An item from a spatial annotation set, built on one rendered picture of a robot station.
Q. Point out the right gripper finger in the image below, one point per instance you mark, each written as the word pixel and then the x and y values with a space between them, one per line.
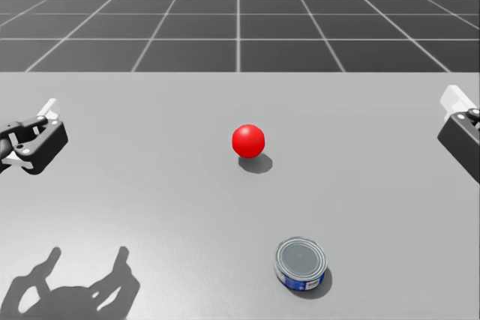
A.
pixel 459 140

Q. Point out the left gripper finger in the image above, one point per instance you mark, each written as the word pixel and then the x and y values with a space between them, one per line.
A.
pixel 47 144

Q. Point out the blue flat can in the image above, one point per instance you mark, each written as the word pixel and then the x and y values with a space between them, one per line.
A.
pixel 300 262

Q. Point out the round light ball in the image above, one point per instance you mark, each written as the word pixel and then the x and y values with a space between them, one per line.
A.
pixel 248 141

